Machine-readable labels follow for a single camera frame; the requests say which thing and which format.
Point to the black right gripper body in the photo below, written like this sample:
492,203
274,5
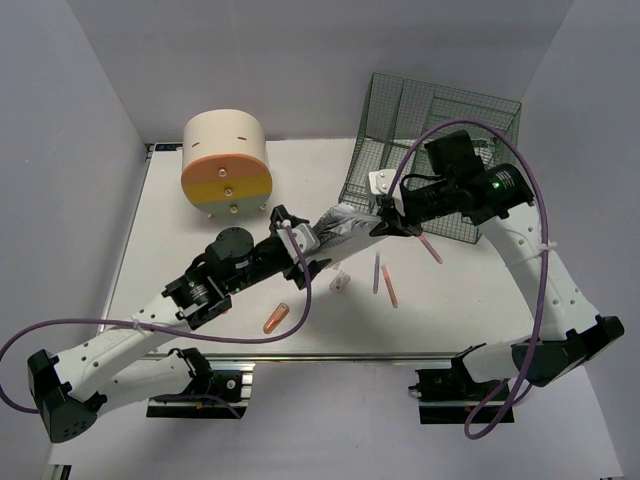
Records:
421,203

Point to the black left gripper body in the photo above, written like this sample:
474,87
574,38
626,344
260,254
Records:
268,257

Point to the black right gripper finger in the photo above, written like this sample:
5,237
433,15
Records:
385,228
409,230

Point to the grey white manual booklet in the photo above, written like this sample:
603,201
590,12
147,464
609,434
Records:
342,232

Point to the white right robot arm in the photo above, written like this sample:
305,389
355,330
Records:
500,203

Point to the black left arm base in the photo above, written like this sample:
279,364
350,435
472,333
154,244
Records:
225,395

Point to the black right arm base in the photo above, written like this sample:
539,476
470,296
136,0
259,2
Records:
444,399

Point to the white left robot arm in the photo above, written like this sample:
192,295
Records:
73,388

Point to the pink purple highlighter pen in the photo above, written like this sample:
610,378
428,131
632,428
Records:
431,249

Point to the orange transparent correction tape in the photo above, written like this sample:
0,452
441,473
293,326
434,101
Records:
275,318

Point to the orange highlighter pen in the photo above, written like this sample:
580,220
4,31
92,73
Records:
389,286

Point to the cream round drawer box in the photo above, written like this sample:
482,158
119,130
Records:
225,166

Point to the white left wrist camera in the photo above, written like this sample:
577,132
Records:
302,236

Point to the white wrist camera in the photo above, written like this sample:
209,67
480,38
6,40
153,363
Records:
377,187
302,236

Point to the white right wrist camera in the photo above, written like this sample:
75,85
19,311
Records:
377,187

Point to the green wire mesh organizer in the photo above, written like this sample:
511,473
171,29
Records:
397,111

